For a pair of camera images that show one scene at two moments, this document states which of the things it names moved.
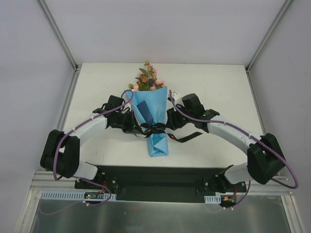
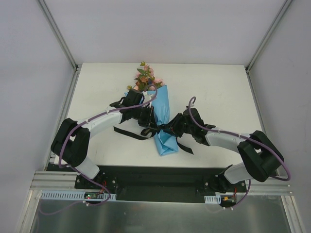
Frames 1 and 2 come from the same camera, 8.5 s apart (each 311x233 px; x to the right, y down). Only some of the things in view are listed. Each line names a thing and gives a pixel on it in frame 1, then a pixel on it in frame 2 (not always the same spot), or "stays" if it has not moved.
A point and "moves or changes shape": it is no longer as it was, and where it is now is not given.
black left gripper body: (129, 121) -> (149, 118)
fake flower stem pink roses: (156, 84) moves or changes shape
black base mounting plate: (162, 183) stays
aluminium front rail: (43, 181) stays
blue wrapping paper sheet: (150, 107) moves or changes shape
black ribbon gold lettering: (152, 129) moves or changes shape
